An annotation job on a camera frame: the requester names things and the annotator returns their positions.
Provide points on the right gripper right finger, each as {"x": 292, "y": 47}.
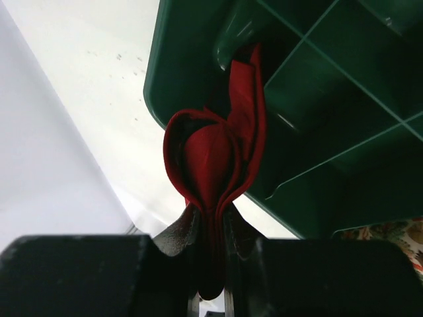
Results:
{"x": 271, "y": 277}

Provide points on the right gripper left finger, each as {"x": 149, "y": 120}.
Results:
{"x": 103, "y": 275}

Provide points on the red necktie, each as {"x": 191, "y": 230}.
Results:
{"x": 212, "y": 160}

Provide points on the rolled patterned tie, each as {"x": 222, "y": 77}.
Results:
{"x": 406, "y": 234}

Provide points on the green divided organizer tray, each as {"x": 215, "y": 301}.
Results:
{"x": 343, "y": 89}

